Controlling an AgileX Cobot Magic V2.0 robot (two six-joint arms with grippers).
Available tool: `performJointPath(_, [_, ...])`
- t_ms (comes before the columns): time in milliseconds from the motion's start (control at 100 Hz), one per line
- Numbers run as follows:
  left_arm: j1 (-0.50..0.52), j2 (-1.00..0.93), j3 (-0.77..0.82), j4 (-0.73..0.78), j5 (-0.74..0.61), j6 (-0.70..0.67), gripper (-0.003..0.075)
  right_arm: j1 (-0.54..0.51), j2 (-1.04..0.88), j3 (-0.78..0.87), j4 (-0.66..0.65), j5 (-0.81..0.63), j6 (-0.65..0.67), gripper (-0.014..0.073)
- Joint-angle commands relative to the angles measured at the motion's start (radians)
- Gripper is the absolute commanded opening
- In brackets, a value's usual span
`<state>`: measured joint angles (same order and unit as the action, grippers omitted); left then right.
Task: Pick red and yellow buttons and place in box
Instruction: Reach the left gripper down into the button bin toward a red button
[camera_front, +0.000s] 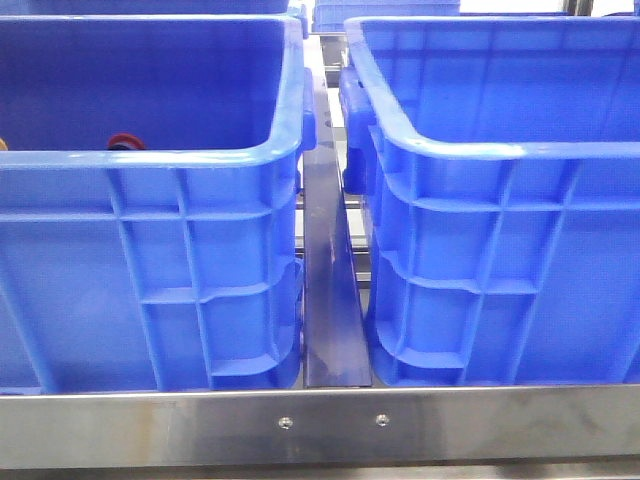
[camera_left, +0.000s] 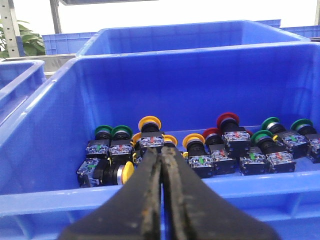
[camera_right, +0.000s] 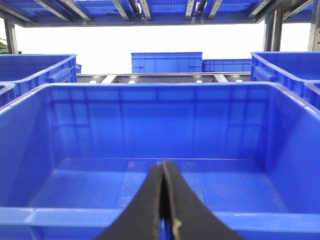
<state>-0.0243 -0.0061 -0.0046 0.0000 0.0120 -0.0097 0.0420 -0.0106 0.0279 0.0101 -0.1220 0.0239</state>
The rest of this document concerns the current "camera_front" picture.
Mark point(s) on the dark metal divider rail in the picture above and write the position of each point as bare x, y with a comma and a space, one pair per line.
335, 347

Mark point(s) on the far blue bin top left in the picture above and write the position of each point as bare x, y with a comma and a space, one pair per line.
295, 9

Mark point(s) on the right blue plastic bin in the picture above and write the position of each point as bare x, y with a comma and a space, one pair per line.
500, 158

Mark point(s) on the steel front shelf rail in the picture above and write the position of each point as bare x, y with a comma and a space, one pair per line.
342, 426

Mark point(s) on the red mushroom push button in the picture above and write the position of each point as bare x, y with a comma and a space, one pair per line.
125, 141

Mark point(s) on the far blue bin top centre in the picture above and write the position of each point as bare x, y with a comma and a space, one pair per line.
329, 16

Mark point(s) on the blue plastic bin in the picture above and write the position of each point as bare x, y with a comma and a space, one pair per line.
166, 269
500, 158

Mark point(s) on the left blue plastic bin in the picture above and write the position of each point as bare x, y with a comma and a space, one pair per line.
166, 269

